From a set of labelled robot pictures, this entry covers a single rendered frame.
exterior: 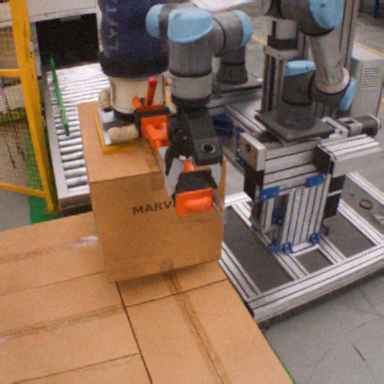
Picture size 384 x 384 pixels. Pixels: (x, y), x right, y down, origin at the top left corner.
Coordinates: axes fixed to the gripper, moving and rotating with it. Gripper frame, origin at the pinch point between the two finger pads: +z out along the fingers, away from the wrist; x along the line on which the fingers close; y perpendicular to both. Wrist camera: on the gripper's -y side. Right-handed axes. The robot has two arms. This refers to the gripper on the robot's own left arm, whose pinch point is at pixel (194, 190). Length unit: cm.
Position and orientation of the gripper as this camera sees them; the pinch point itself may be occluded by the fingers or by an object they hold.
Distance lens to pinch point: 83.2
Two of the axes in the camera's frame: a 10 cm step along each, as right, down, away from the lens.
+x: -9.5, 1.8, -2.5
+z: 0.0, 8.2, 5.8
